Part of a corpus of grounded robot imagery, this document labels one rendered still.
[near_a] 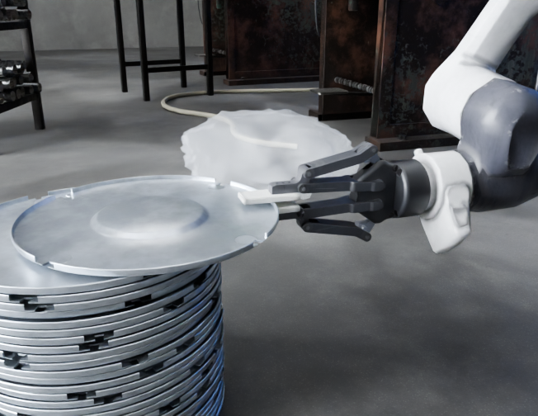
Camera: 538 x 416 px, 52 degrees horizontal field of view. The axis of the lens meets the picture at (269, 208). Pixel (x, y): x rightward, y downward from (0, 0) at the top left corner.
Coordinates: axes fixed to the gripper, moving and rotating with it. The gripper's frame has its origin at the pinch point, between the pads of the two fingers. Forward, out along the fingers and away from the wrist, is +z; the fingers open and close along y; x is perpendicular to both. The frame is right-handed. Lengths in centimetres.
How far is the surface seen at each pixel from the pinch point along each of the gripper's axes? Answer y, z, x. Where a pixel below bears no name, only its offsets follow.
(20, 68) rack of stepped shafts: 2, 42, -150
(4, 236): -1.1, 29.6, -0.6
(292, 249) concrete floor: -23.6, -15.9, -35.2
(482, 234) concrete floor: -24, -57, -30
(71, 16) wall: 12, 35, -610
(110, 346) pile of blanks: -7.1, 19.7, 14.5
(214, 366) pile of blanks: -16.1, 8.9, 7.9
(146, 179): -0.1, 13.2, -13.9
